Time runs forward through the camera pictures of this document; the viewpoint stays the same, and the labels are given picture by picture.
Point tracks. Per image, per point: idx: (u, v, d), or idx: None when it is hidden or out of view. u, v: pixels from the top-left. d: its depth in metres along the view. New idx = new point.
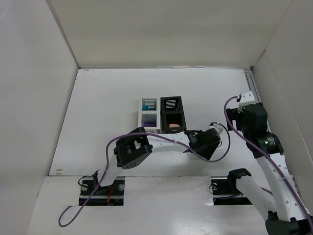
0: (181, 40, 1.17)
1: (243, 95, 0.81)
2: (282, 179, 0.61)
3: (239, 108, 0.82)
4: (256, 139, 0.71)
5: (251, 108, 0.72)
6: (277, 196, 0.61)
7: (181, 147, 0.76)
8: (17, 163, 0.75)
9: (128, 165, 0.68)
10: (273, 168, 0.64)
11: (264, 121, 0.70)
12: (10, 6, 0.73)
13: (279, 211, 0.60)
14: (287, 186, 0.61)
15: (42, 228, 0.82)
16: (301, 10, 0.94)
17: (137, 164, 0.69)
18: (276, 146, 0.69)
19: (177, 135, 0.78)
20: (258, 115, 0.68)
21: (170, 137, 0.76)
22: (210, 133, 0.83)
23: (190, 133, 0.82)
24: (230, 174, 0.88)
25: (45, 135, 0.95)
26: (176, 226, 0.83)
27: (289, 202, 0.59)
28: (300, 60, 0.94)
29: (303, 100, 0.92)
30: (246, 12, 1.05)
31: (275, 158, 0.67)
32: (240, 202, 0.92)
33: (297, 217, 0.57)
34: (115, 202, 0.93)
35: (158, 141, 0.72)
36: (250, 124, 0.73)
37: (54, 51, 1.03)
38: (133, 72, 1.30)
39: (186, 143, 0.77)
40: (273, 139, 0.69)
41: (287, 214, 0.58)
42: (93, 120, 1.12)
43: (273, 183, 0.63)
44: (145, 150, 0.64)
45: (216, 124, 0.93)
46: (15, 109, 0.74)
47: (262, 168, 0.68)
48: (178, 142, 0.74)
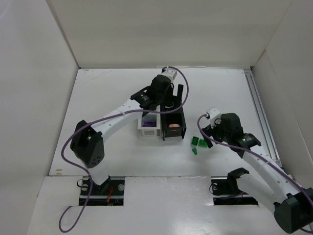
0: (181, 39, 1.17)
1: (210, 112, 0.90)
2: (266, 163, 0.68)
3: (212, 124, 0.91)
4: (236, 140, 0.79)
5: (224, 117, 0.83)
6: (270, 179, 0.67)
7: (134, 114, 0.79)
8: (17, 163, 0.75)
9: (93, 160, 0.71)
10: (257, 157, 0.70)
11: (239, 125, 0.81)
12: (10, 6, 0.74)
13: (278, 193, 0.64)
14: (274, 169, 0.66)
15: (42, 228, 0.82)
16: (301, 10, 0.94)
17: (100, 154, 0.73)
18: (253, 140, 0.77)
19: (124, 105, 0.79)
20: (232, 120, 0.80)
21: (118, 112, 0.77)
22: (157, 84, 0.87)
23: (139, 96, 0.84)
24: (229, 175, 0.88)
25: (45, 134, 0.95)
26: (176, 226, 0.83)
27: (280, 181, 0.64)
28: (299, 60, 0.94)
29: (303, 100, 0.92)
30: (245, 13, 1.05)
31: (255, 149, 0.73)
32: (240, 202, 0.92)
33: (292, 192, 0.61)
34: (115, 202, 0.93)
35: (106, 123, 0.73)
36: (227, 130, 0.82)
37: (54, 51, 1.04)
38: (133, 72, 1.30)
39: (137, 107, 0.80)
40: (250, 138, 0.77)
41: (283, 192, 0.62)
42: (92, 120, 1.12)
43: (261, 170, 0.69)
44: (95, 139, 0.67)
45: (167, 68, 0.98)
46: (15, 109, 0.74)
47: (250, 162, 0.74)
48: (127, 112, 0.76)
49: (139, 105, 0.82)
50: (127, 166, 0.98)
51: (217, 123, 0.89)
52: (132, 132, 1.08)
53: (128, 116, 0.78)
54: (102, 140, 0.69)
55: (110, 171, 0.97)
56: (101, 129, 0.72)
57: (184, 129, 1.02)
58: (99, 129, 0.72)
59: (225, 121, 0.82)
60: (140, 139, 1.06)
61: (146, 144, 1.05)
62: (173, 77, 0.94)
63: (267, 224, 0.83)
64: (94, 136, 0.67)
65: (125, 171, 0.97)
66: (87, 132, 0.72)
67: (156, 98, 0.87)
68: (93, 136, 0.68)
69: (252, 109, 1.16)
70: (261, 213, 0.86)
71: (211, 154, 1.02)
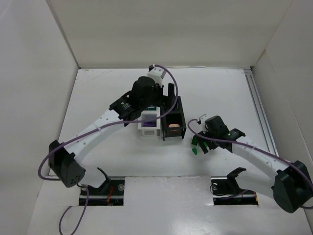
0: (181, 40, 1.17)
1: (201, 118, 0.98)
2: (253, 149, 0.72)
3: (203, 129, 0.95)
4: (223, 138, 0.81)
5: (208, 120, 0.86)
6: (259, 163, 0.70)
7: (112, 127, 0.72)
8: (17, 163, 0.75)
9: (72, 180, 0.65)
10: (243, 146, 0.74)
11: (222, 123, 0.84)
12: (10, 6, 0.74)
13: (270, 173, 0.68)
14: (260, 152, 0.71)
15: (42, 228, 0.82)
16: (301, 10, 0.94)
17: (79, 174, 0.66)
18: (237, 133, 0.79)
19: (101, 119, 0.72)
20: (214, 121, 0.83)
21: (94, 127, 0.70)
22: (138, 89, 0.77)
23: (118, 105, 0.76)
24: (229, 176, 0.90)
25: (45, 134, 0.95)
26: (176, 226, 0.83)
27: (269, 162, 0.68)
28: (300, 60, 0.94)
29: (303, 100, 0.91)
30: (245, 13, 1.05)
31: (241, 140, 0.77)
32: (240, 202, 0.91)
33: (282, 168, 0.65)
34: (115, 202, 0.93)
35: (80, 142, 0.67)
36: (212, 130, 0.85)
37: (54, 51, 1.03)
38: (133, 72, 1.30)
39: (115, 119, 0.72)
40: (235, 131, 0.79)
41: (274, 170, 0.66)
42: (92, 120, 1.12)
43: (250, 156, 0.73)
44: (68, 163, 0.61)
45: (154, 66, 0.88)
46: (15, 109, 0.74)
47: (239, 153, 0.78)
48: (103, 127, 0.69)
49: (118, 115, 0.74)
50: (127, 166, 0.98)
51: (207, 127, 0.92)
52: (132, 132, 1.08)
53: (105, 131, 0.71)
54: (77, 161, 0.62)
55: (110, 171, 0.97)
56: (74, 150, 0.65)
57: (184, 129, 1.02)
58: (73, 149, 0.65)
59: (209, 123, 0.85)
60: (140, 139, 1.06)
61: (146, 144, 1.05)
62: (161, 76, 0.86)
63: (267, 224, 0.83)
64: (66, 160, 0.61)
65: (125, 171, 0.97)
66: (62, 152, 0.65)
67: (139, 105, 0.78)
68: (65, 158, 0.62)
69: (252, 109, 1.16)
70: (261, 213, 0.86)
71: (211, 154, 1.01)
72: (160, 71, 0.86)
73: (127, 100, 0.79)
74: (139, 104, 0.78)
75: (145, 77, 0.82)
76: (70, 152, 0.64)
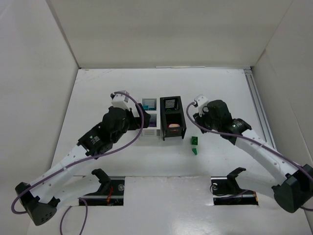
0: (181, 40, 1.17)
1: (198, 100, 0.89)
2: (260, 147, 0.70)
3: (200, 112, 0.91)
4: (226, 127, 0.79)
5: (212, 105, 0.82)
6: (266, 162, 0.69)
7: (79, 164, 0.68)
8: (18, 163, 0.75)
9: (41, 219, 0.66)
10: (250, 142, 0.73)
11: (227, 111, 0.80)
12: (10, 6, 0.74)
13: (275, 174, 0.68)
14: (268, 151, 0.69)
15: (43, 228, 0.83)
16: (301, 10, 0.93)
17: (49, 212, 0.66)
18: (243, 125, 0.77)
19: (69, 155, 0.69)
20: (219, 107, 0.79)
21: (60, 166, 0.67)
22: (107, 123, 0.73)
23: (87, 139, 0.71)
24: (228, 176, 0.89)
25: (45, 134, 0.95)
26: (176, 226, 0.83)
27: (277, 163, 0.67)
28: (299, 60, 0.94)
29: (303, 101, 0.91)
30: (245, 13, 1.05)
31: (247, 134, 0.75)
32: (240, 202, 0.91)
33: (290, 172, 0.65)
34: (115, 202, 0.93)
35: (46, 183, 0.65)
36: (214, 118, 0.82)
37: (54, 50, 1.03)
38: (133, 72, 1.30)
39: (82, 156, 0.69)
40: (240, 123, 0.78)
41: (282, 173, 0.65)
42: (92, 120, 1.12)
43: (255, 152, 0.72)
44: (31, 209, 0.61)
45: (115, 93, 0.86)
46: (15, 109, 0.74)
47: (243, 147, 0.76)
48: (68, 166, 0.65)
49: (86, 151, 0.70)
50: (127, 166, 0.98)
51: (205, 110, 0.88)
52: (132, 132, 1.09)
53: (72, 169, 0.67)
54: (42, 204, 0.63)
55: (110, 171, 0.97)
56: (39, 192, 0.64)
57: (184, 129, 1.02)
58: (37, 192, 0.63)
59: (212, 109, 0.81)
60: (140, 139, 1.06)
61: (146, 144, 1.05)
62: (125, 101, 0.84)
63: (267, 224, 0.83)
64: (29, 206, 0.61)
65: (125, 171, 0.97)
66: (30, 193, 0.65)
67: (109, 137, 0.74)
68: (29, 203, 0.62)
69: (252, 109, 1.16)
70: (261, 212, 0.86)
71: (211, 154, 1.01)
72: (122, 97, 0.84)
73: (97, 132, 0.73)
74: (109, 136, 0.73)
75: (116, 108, 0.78)
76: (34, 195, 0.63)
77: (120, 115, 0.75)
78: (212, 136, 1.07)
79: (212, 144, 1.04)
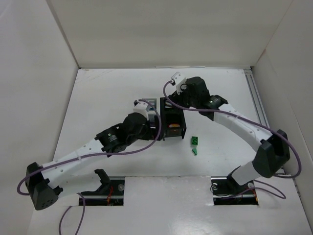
0: (181, 40, 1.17)
1: (175, 77, 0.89)
2: (236, 118, 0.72)
3: (178, 90, 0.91)
4: (203, 105, 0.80)
5: (190, 82, 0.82)
6: (242, 132, 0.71)
7: (94, 157, 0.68)
8: (18, 164, 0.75)
9: (42, 204, 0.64)
10: (226, 115, 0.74)
11: (205, 88, 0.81)
12: (10, 7, 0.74)
13: (252, 143, 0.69)
14: (243, 121, 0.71)
15: (42, 228, 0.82)
16: (301, 10, 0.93)
17: (52, 199, 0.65)
18: (219, 101, 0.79)
19: (84, 147, 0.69)
20: (198, 84, 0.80)
21: (75, 155, 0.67)
22: (127, 124, 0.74)
23: (104, 136, 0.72)
24: (229, 177, 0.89)
25: (45, 134, 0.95)
26: (176, 226, 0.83)
27: (252, 130, 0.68)
28: (299, 60, 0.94)
29: (303, 99, 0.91)
30: (245, 13, 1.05)
31: (224, 108, 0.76)
32: (240, 202, 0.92)
33: (264, 137, 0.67)
34: (115, 202, 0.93)
35: (58, 169, 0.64)
36: (193, 96, 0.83)
37: (54, 50, 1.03)
38: (133, 72, 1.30)
39: (98, 151, 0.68)
40: (217, 99, 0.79)
41: (257, 139, 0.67)
42: (92, 120, 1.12)
43: (232, 125, 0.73)
44: (38, 191, 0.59)
45: (139, 100, 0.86)
46: (15, 110, 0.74)
47: (221, 121, 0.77)
48: (84, 157, 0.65)
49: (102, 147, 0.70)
50: (127, 166, 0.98)
51: (183, 89, 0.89)
52: None
53: (86, 161, 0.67)
54: (49, 189, 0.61)
55: (110, 171, 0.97)
56: (50, 176, 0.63)
57: (184, 129, 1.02)
58: (48, 176, 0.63)
59: (190, 86, 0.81)
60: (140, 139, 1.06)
61: (146, 144, 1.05)
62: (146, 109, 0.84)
63: (267, 224, 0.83)
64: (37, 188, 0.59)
65: (125, 172, 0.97)
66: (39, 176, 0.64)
67: (126, 139, 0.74)
68: (38, 185, 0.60)
69: (252, 108, 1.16)
70: (261, 212, 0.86)
71: (211, 154, 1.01)
72: (144, 105, 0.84)
73: (115, 132, 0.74)
74: (126, 138, 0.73)
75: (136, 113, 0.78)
76: (45, 177, 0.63)
77: (140, 121, 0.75)
78: (212, 136, 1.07)
79: (212, 144, 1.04)
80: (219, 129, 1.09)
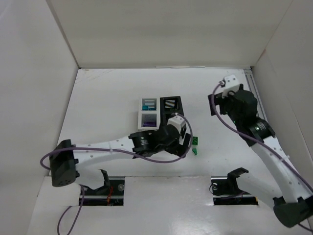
0: (181, 40, 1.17)
1: (228, 80, 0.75)
2: (280, 161, 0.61)
3: (224, 93, 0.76)
4: (247, 127, 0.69)
5: (240, 97, 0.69)
6: (279, 177, 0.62)
7: (122, 153, 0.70)
8: (17, 164, 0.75)
9: (59, 182, 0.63)
10: (269, 152, 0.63)
11: (255, 109, 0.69)
12: (10, 6, 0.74)
13: (286, 193, 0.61)
14: (287, 167, 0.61)
15: (42, 228, 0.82)
16: (301, 10, 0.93)
17: (69, 179, 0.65)
18: (267, 129, 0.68)
19: (118, 141, 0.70)
20: (250, 103, 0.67)
21: (107, 145, 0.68)
22: (161, 133, 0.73)
23: (137, 138, 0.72)
24: (229, 175, 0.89)
25: (45, 134, 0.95)
26: (176, 226, 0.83)
27: (292, 183, 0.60)
28: (299, 60, 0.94)
29: (303, 99, 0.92)
30: (245, 12, 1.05)
31: (269, 142, 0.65)
32: (240, 202, 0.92)
33: (303, 195, 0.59)
34: (114, 202, 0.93)
35: (88, 152, 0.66)
36: (238, 112, 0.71)
37: (54, 50, 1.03)
38: (133, 72, 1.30)
39: (129, 149, 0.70)
40: (264, 125, 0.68)
41: (294, 195, 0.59)
42: (92, 120, 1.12)
43: (270, 164, 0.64)
44: (65, 169, 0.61)
45: (177, 114, 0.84)
46: (14, 110, 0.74)
47: (257, 152, 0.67)
48: (115, 150, 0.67)
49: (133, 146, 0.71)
50: (127, 166, 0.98)
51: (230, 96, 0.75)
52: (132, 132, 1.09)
53: (114, 154, 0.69)
54: (74, 169, 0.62)
55: (110, 171, 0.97)
56: (79, 156, 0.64)
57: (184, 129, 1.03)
58: (78, 156, 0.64)
59: (239, 103, 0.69)
60: None
61: None
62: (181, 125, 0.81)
63: (267, 224, 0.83)
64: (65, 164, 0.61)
65: (125, 172, 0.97)
66: (68, 152, 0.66)
67: (154, 148, 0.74)
68: (67, 162, 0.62)
69: None
70: (261, 212, 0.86)
71: (211, 154, 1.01)
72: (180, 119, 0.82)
73: (146, 136, 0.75)
74: (156, 146, 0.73)
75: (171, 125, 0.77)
76: (75, 157, 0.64)
77: (175, 134, 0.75)
78: (212, 135, 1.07)
79: (212, 144, 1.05)
80: (219, 129, 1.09)
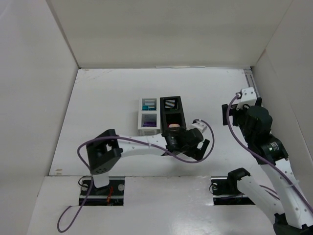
0: (182, 40, 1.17)
1: (244, 92, 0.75)
2: (290, 186, 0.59)
3: (238, 105, 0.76)
4: (259, 146, 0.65)
5: (255, 113, 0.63)
6: (287, 201, 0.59)
7: (156, 150, 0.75)
8: (17, 163, 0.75)
9: (99, 169, 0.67)
10: (279, 175, 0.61)
11: (270, 128, 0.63)
12: (11, 6, 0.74)
13: (290, 217, 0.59)
14: (297, 193, 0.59)
15: (42, 228, 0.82)
16: (301, 10, 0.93)
17: (107, 167, 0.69)
18: (280, 151, 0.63)
19: (153, 137, 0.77)
20: (264, 122, 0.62)
21: (145, 140, 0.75)
22: (189, 135, 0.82)
23: (168, 136, 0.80)
24: (229, 175, 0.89)
25: (45, 134, 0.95)
26: (176, 226, 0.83)
27: (299, 209, 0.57)
28: (299, 60, 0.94)
29: (303, 100, 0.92)
30: (246, 12, 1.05)
31: (279, 165, 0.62)
32: (239, 202, 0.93)
33: (307, 223, 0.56)
34: (115, 202, 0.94)
35: (130, 144, 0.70)
36: (250, 129, 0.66)
37: (54, 50, 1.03)
38: (133, 72, 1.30)
39: (163, 145, 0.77)
40: (278, 146, 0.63)
41: (298, 221, 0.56)
42: (92, 120, 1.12)
43: (279, 187, 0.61)
44: (111, 157, 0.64)
45: (199, 120, 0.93)
46: (14, 109, 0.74)
47: (266, 173, 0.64)
48: (153, 145, 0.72)
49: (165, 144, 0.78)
50: (127, 166, 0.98)
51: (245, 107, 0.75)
52: (132, 131, 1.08)
53: (151, 149, 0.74)
54: (118, 158, 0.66)
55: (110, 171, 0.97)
56: (123, 146, 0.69)
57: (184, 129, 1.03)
58: (122, 145, 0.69)
59: (252, 119, 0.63)
60: None
61: None
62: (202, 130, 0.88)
63: (266, 225, 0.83)
64: (112, 152, 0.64)
65: (125, 171, 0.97)
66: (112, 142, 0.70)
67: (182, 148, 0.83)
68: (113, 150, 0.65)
69: None
70: (261, 213, 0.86)
71: (211, 154, 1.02)
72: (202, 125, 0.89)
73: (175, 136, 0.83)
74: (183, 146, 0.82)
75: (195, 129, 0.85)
76: (119, 146, 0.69)
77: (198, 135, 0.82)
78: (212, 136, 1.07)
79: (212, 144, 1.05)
80: (218, 129, 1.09)
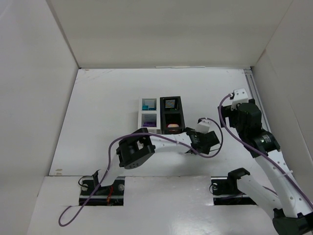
0: (182, 40, 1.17)
1: (236, 93, 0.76)
2: (283, 176, 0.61)
3: (232, 105, 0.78)
4: (252, 139, 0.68)
5: (244, 108, 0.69)
6: (281, 191, 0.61)
7: (183, 147, 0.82)
8: (17, 163, 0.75)
9: (131, 165, 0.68)
10: (273, 165, 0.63)
11: (259, 121, 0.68)
12: (10, 6, 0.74)
13: (286, 207, 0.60)
14: (290, 182, 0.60)
15: (42, 228, 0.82)
16: (301, 10, 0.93)
17: (139, 163, 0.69)
18: (272, 143, 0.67)
19: (179, 136, 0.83)
20: (253, 115, 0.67)
21: (173, 137, 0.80)
22: (210, 134, 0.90)
23: (192, 134, 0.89)
24: (229, 175, 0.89)
25: (45, 134, 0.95)
26: (176, 226, 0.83)
27: (293, 198, 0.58)
28: (299, 60, 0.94)
29: (303, 100, 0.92)
30: (246, 12, 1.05)
31: (272, 156, 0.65)
32: (240, 202, 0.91)
33: (304, 211, 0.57)
34: (115, 202, 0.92)
35: (161, 141, 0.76)
36: (243, 124, 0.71)
37: (55, 50, 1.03)
38: (133, 72, 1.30)
39: (188, 143, 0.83)
40: (269, 138, 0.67)
41: (294, 210, 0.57)
42: (92, 120, 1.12)
43: (273, 178, 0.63)
44: (146, 152, 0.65)
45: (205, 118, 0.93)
46: (14, 109, 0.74)
47: (261, 165, 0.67)
48: (181, 143, 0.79)
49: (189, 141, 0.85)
50: None
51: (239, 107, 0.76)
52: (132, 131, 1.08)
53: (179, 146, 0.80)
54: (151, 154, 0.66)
55: None
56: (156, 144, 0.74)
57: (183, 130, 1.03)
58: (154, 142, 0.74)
59: (243, 114, 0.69)
60: None
61: None
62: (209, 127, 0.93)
63: (266, 224, 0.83)
64: (146, 148, 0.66)
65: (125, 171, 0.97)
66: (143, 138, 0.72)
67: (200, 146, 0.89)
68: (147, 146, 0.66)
69: None
70: (260, 212, 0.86)
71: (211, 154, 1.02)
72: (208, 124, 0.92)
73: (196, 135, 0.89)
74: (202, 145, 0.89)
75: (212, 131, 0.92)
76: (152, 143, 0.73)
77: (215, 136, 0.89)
78: None
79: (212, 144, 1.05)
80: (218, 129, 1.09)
